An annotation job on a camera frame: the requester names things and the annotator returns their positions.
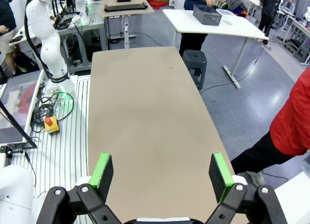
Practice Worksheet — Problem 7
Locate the ribbed aluminium base plate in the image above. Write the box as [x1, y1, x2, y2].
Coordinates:
[11, 75, 92, 224]

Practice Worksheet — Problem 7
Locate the yellow emergency stop box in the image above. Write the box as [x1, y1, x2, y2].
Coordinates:
[44, 116, 60, 135]

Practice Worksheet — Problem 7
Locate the black stand bar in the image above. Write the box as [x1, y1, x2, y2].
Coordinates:
[0, 100, 38, 149]

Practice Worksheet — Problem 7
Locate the long black tray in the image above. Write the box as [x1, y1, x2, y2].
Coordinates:
[104, 2, 149, 13]

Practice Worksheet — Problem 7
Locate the clear plastic container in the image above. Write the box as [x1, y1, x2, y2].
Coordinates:
[215, 8, 237, 17]

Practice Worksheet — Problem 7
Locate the black coiled cable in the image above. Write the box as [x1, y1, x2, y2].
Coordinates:
[31, 92, 75, 134]

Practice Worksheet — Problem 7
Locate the black backpack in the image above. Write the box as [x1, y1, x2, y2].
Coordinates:
[13, 50, 41, 77]

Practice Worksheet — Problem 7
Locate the brown desk with white leg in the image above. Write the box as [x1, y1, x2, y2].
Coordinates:
[98, 0, 155, 50]

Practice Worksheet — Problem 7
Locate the person in red jacket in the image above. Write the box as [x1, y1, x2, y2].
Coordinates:
[230, 66, 310, 187]

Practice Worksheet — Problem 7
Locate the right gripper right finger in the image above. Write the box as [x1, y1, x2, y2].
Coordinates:
[205, 152, 289, 224]

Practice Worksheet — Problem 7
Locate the grey and orange jacket pile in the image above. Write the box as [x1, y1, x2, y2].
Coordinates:
[226, 0, 249, 19]

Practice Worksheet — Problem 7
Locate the grey metal workbench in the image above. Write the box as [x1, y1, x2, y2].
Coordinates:
[9, 0, 109, 76]

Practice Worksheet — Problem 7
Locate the person in beige shorts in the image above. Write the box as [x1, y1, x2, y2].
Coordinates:
[0, 0, 26, 76]

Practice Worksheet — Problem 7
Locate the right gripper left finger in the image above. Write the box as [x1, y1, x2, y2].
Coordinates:
[36, 152, 122, 224]

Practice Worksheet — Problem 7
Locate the person in black clothes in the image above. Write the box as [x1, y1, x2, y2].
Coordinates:
[257, 0, 279, 50]

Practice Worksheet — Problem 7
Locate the red cloth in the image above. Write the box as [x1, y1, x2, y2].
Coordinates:
[146, 0, 168, 10]

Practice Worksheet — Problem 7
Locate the white framed monitor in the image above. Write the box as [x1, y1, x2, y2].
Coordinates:
[0, 70, 45, 145]

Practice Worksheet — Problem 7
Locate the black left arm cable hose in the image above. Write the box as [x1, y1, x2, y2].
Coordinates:
[23, 0, 53, 80]

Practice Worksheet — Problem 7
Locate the dark grey plastic stool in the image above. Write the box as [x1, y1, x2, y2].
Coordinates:
[182, 49, 208, 91]

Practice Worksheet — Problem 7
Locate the seated person with dark hair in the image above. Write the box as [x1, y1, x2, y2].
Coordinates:
[282, 0, 296, 16]

